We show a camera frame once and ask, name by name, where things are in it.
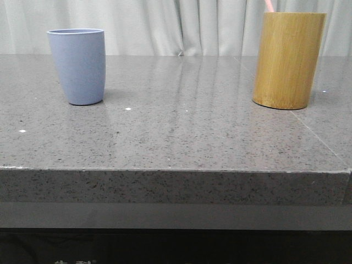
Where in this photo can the bamboo cylindrical holder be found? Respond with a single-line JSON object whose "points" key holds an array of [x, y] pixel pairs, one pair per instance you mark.
{"points": [[287, 59]]}

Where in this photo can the blue plastic cup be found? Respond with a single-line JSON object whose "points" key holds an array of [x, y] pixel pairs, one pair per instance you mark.
{"points": [[80, 59]]}

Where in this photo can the white curtain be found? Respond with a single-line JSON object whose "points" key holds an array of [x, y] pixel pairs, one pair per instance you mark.
{"points": [[142, 28]]}

